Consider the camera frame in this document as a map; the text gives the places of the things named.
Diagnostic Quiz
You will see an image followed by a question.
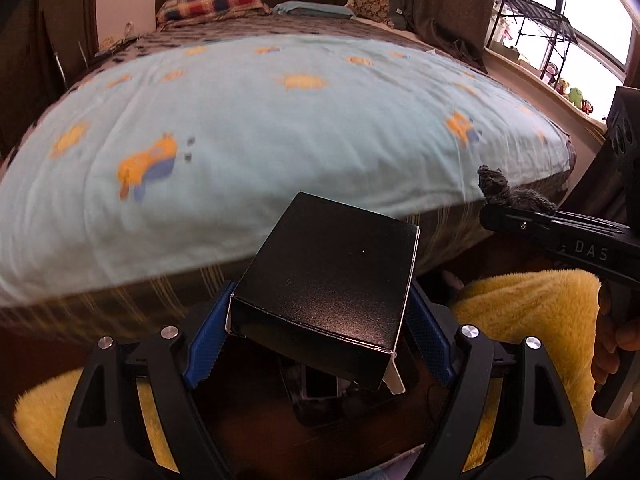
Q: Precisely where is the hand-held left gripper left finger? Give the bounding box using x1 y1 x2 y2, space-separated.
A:
55 280 238 480

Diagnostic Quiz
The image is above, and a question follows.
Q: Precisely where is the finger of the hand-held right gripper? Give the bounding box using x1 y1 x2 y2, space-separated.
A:
479 205 632 248

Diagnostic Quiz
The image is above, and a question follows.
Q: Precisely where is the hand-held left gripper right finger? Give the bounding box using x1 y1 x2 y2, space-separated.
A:
407 280 586 480

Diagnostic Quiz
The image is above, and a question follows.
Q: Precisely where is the grey knitted cloth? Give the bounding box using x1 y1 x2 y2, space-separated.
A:
476 164 558 212

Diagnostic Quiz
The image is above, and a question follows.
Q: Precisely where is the black cardboard box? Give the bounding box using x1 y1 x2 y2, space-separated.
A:
226 191 421 395

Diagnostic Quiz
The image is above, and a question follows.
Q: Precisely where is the person's right hand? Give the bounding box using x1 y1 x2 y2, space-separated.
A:
595 287 626 386

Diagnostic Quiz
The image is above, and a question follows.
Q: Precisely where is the black metal rack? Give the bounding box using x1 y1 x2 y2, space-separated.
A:
487 0 583 83

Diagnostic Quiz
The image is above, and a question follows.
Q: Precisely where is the brown curtain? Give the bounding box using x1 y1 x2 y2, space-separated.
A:
357 0 501 73

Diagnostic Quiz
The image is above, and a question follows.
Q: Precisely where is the light blue printed blanket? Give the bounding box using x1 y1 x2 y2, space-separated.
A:
0 35 571 306

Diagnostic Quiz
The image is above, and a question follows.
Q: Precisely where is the brown patterned cushion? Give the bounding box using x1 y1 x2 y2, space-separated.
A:
347 0 416 31

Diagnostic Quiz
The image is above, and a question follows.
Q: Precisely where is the teal pillow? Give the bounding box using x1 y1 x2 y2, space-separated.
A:
272 1 357 20

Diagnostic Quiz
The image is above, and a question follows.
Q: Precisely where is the plaid pillow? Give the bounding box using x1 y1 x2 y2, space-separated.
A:
156 0 271 26

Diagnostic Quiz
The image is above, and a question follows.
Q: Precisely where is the dark wooden wardrobe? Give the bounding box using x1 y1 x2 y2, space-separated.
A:
0 0 98 151

